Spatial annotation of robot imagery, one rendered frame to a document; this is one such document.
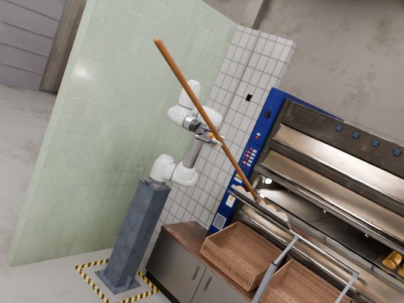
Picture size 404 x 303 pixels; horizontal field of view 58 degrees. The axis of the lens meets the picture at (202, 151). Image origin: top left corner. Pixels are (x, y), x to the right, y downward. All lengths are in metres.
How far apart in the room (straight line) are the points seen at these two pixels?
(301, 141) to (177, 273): 1.63
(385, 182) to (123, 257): 2.25
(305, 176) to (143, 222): 1.46
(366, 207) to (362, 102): 3.82
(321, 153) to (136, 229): 1.73
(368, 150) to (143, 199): 1.89
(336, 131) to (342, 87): 3.73
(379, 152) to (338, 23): 4.45
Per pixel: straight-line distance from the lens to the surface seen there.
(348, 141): 3.22
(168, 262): 3.51
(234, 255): 3.56
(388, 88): 6.78
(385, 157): 3.15
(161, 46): 1.50
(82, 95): 2.93
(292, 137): 3.38
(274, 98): 3.48
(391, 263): 3.38
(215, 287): 3.23
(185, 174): 3.02
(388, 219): 3.17
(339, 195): 3.23
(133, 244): 3.28
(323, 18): 7.44
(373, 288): 3.28
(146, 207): 3.13
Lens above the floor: 2.06
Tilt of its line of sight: 12 degrees down
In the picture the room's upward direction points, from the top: 23 degrees clockwise
